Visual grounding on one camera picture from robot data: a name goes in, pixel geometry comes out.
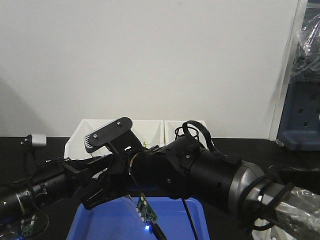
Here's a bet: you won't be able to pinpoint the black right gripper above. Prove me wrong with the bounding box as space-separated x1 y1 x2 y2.
65 138 200 210

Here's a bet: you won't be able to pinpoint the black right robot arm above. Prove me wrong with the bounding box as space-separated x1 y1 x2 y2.
64 117 320 240

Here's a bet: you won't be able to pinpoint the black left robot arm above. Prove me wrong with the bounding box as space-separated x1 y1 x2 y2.
0 153 132 225

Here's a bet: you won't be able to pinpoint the white test tube rack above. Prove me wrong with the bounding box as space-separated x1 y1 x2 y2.
251 226 296 240

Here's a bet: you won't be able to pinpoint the grey pegboard drying rack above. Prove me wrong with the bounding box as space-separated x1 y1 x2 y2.
276 0 320 151

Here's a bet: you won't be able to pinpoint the left white storage bin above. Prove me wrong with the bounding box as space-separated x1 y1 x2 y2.
64 119 114 160

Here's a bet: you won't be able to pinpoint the white storage bin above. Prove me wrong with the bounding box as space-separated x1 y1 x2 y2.
131 120 165 149
164 120 207 148
64 119 114 160

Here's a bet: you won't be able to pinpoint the blue plastic tray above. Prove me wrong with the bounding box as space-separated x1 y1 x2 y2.
67 197 210 240

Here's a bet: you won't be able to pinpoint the middle white storage bin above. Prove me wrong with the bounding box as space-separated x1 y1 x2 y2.
131 120 165 149

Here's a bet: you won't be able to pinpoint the right white storage bin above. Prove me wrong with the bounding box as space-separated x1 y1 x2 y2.
164 120 207 148

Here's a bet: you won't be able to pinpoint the plastic bag of pegs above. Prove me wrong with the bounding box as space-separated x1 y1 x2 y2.
289 0 320 83

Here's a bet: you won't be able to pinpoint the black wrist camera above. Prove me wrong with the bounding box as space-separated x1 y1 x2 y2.
84 117 143 154

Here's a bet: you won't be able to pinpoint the black wire tripod stand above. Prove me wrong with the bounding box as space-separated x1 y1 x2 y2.
174 126 200 141

